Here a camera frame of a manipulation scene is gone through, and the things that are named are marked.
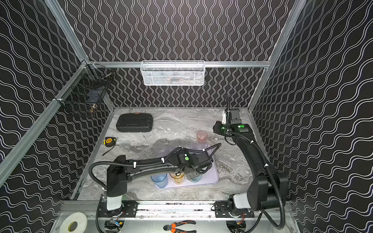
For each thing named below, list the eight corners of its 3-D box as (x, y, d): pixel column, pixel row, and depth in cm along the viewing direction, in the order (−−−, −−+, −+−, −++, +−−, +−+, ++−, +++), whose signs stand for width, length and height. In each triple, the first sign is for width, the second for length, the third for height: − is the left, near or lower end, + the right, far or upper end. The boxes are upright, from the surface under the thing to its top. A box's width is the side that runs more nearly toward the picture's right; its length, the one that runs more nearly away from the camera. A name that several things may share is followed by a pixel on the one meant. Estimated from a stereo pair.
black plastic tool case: (117, 133, 107) (113, 126, 101) (122, 119, 116) (119, 112, 109) (151, 133, 107) (148, 126, 101) (153, 119, 116) (151, 112, 110)
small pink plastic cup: (199, 146, 101) (200, 140, 95) (195, 137, 105) (196, 131, 100) (208, 143, 102) (209, 138, 97) (204, 135, 107) (205, 129, 101)
